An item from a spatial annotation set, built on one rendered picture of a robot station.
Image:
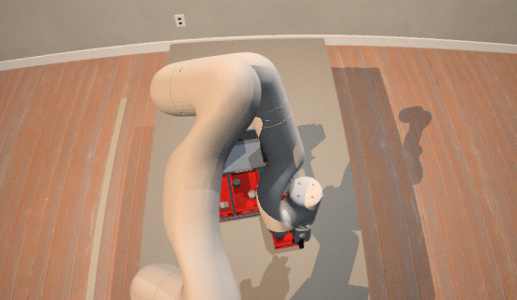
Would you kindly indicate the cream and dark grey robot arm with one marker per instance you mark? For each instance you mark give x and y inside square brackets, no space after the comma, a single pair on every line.
[225,91]

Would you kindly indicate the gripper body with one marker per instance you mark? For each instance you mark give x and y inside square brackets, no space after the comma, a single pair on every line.
[301,233]

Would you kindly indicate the red open-front bin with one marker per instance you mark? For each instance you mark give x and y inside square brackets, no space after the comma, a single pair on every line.
[286,239]
[248,181]
[225,197]

